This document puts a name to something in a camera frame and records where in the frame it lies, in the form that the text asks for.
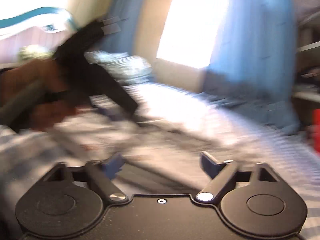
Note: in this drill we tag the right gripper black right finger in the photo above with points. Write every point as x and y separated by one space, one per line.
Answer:
223 178

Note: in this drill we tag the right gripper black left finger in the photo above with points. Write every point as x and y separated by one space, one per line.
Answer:
100 175

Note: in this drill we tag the grey printed pants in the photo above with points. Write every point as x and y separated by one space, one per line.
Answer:
158 157

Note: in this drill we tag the person left hand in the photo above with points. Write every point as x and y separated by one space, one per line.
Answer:
41 88

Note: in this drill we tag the green checkered folded quilt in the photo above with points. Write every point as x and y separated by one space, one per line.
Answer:
126 69

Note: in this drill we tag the blue white checkered bedsheet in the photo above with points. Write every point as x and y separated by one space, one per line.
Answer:
27 156

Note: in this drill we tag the striped headboard with teal trim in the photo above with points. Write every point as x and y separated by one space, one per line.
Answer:
34 35

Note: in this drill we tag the blue star curtain left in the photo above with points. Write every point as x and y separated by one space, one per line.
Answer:
122 42

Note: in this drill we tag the blue star curtain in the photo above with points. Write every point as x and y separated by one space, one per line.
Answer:
122 42
252 69

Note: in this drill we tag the blue star curtain right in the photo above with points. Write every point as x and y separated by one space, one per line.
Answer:
252 69

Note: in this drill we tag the red bag with white characters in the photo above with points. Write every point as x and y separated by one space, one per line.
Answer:
313 131

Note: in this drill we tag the bright window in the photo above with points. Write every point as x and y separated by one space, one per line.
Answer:
191 31

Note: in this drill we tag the white wardrobe shelves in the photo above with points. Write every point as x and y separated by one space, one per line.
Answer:
306 85

